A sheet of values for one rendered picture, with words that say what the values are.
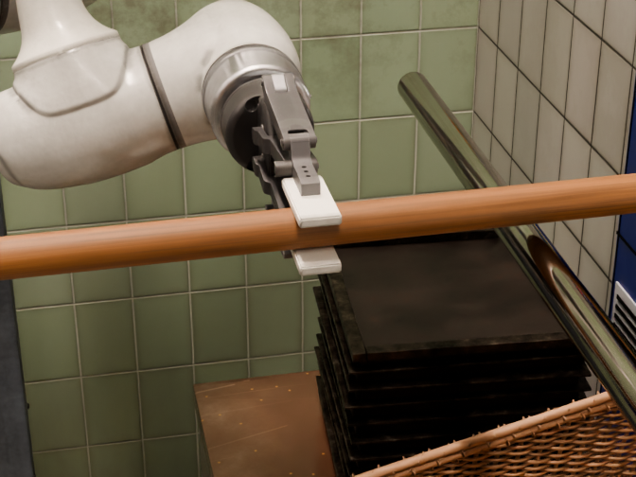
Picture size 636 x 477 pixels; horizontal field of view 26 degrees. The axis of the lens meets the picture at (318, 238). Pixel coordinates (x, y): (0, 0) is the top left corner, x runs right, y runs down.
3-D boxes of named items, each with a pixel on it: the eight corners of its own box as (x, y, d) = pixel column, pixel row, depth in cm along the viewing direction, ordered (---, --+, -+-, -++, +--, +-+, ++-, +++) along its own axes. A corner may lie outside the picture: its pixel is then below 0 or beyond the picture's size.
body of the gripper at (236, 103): (306, 66, 116) (329, 108, 108) (307, 158, 120) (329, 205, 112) (218, 73, 114) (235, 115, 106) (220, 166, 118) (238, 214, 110)
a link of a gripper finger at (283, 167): (299, 138, 112) (298, 121, 112) (327, 174, 102) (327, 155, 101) (252, 143, 111) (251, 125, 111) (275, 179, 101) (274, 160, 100)
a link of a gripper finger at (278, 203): (252, 150, 112) (252, 165, 112) (276, 233, 103) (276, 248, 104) (299, 147, 112) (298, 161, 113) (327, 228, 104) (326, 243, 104)
